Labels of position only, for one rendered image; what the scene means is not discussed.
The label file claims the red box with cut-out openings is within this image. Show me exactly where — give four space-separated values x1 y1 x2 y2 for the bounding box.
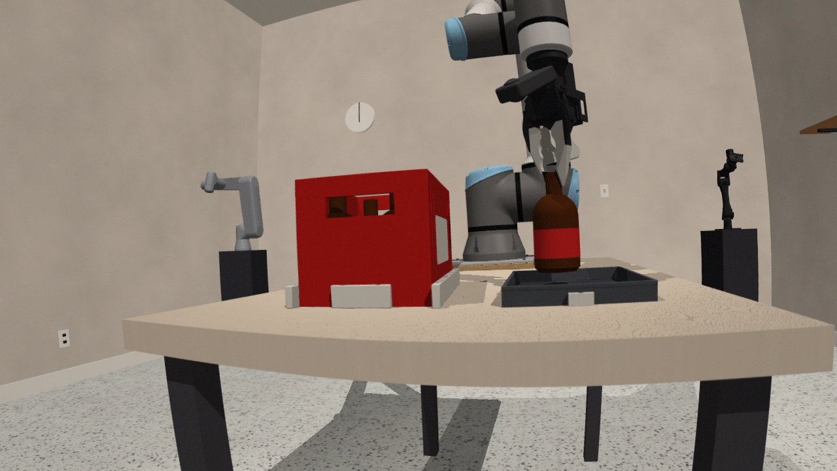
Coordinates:
295 169 453 307

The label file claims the brown bottle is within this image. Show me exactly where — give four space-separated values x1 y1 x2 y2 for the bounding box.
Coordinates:
383 193 394 215
532 172 581 273
327 197 353 218
364 199 378 216

